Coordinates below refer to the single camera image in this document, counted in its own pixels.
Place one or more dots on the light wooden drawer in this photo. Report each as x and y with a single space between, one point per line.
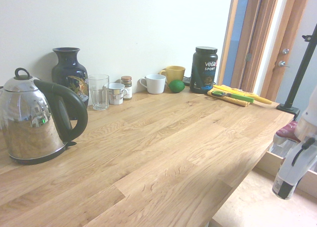
255 204

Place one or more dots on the red and white wrist mount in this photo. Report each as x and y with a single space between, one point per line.
287 132

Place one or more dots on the yellow dish cloth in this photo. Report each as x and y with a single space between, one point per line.
237 101

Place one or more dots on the small black object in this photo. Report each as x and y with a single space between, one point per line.
187 82

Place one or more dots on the yellow ceramic mug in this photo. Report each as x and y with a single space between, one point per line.
175 73

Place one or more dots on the clear drinking glass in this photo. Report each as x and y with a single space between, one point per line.
98 93

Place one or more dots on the black table clamp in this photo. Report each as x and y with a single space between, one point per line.
287 108

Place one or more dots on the black protein powder tub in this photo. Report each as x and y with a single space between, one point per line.
203 71

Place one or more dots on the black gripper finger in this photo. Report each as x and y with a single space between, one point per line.
285 190

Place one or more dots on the stainless steel electric kettle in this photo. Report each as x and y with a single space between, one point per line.
27 118

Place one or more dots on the green lime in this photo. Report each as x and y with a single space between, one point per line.
176 86

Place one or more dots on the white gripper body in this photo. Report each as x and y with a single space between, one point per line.
289 170

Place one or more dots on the brown-lidded spice jar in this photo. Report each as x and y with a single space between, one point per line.
127 87

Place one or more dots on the dark blue floral vase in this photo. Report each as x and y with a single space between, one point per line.
69 71

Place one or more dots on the white ceramic mug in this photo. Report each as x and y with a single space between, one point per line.
156 84

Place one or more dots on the wooden door with glass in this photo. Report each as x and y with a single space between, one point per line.
282 38

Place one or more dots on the black camera stand pole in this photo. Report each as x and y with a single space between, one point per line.
301 71

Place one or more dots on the small patterned white cup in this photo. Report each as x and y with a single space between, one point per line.
116 94

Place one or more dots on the wooden door frame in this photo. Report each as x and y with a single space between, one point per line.
250 33

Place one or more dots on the silver door lock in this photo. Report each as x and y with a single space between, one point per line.
285 51

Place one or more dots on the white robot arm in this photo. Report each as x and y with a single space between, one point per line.
309 123

